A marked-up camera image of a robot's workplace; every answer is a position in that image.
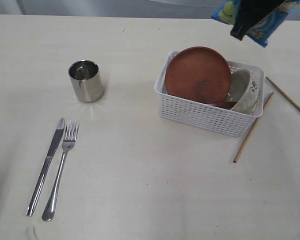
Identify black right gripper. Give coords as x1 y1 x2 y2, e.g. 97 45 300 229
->
230 0 285 41

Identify blue chips bag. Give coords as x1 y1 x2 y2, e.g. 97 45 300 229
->
211 0 300 48

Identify wooden chopstick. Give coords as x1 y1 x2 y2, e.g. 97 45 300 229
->
233 92 275 163
265 76 300 112

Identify brown round plate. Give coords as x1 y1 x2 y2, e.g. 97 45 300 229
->
164 46 231 104

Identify white ceramic patterned bowl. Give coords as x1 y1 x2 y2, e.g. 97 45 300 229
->
225 69 260 114

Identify white perforated plastic basket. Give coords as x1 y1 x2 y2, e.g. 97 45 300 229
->
154 50 265 137

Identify stainless steel cup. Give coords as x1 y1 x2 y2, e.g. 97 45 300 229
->
68 60 104 103

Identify stainless steel fork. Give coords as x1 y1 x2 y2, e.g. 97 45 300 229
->
41 120 79 222

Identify stainless steel knife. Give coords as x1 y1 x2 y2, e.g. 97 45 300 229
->
26 117 65 217

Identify brown wooden spoon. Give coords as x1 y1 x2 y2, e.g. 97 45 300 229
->
207 100 238 110

